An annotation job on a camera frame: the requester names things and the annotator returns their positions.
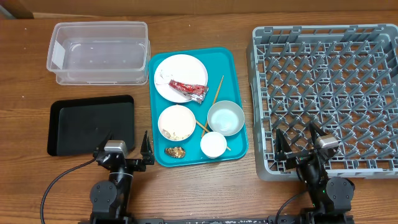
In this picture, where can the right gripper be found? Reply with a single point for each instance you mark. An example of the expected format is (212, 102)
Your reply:
(295, 157)

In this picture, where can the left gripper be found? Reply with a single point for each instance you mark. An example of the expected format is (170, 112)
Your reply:
(140, 165)

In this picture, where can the white napkin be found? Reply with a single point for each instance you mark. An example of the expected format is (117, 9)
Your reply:
(162, 78)

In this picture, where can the small white cup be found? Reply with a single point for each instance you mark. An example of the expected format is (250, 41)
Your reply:
(213, 144)

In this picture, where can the red snack wrapper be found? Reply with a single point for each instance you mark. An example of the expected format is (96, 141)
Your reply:
(196, 93)

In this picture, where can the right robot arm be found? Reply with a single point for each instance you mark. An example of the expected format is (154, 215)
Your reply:
(331, 197)

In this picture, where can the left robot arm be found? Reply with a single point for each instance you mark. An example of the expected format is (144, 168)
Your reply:
(110, 198)

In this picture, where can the grey dishwasher rack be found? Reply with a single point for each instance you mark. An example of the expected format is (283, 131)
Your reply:
(342, 78)

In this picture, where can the brown food scrap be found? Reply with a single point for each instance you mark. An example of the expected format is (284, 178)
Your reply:
(175, 152)

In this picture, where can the white bowl with crumbs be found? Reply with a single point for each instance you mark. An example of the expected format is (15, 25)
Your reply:
(176, 123)

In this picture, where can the black plastic tray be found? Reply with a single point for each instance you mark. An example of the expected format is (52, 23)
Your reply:
(78, 126)

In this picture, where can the teal serving tray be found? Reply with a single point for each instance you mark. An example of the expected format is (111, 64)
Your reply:
(218, 61)

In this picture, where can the grey-green empty bowl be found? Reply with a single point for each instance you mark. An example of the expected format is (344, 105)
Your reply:
(226, 117)

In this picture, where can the wooden chopstick slanted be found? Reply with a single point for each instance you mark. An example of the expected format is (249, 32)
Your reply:
(207, 131)

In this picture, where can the large white plate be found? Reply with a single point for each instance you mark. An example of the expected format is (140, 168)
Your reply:
(185, 69)

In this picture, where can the wooden chopstick upright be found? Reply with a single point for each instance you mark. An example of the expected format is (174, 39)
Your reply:
(214, 101)

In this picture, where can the clear plastic storage bin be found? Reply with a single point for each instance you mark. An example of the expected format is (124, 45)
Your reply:
(99, 53)

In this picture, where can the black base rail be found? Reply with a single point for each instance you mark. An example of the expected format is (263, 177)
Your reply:
(214, 221)

